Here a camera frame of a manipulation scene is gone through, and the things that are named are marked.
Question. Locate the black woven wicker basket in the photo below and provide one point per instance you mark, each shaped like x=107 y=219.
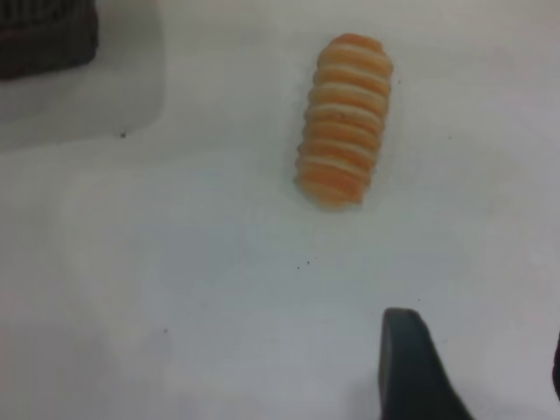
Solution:
x=44 y=39

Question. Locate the orange ridged bread roll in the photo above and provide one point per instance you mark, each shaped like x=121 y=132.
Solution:
x=345 y=127

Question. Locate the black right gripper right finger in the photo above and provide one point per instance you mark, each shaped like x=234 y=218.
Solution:
x=557 y=367

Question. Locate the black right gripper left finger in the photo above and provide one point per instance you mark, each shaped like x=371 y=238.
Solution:
x=407 y=372

